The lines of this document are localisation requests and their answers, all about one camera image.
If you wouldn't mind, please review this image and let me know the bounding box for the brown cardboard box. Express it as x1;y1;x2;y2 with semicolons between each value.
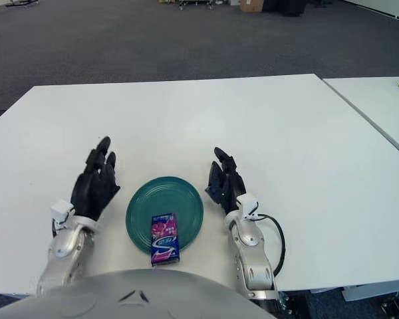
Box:
239;0;265;13

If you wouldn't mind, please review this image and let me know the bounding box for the white table frame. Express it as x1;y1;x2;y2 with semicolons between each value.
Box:
311;282;399;302

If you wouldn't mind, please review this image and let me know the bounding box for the wheeled cart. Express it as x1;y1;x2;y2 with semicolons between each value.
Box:
178;0;220;11

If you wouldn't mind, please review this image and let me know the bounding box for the green round plate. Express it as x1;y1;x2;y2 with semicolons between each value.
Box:
125;175;205;257

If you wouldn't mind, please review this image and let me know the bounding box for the purple blue gum pack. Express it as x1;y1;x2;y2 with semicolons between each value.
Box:
150;213;182;268

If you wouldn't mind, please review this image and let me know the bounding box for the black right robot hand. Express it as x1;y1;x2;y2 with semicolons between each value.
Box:
204;147;247;215

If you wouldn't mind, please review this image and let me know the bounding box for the grey robot torso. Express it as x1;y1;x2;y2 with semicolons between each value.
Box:
0;268;279;319

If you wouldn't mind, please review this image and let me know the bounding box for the black cabinet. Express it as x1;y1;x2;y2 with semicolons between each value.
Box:
264;0;307;17

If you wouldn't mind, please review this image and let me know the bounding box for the black metal base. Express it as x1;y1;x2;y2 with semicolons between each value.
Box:
380;292;399;315

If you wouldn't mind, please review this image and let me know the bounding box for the black floor stand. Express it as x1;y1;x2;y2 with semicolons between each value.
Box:
5;0;43;7

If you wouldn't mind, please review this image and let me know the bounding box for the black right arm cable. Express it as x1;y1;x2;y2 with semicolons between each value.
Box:
254;214;286;276

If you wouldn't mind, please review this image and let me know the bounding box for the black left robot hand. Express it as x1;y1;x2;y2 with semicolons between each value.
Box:
70;135;122;222

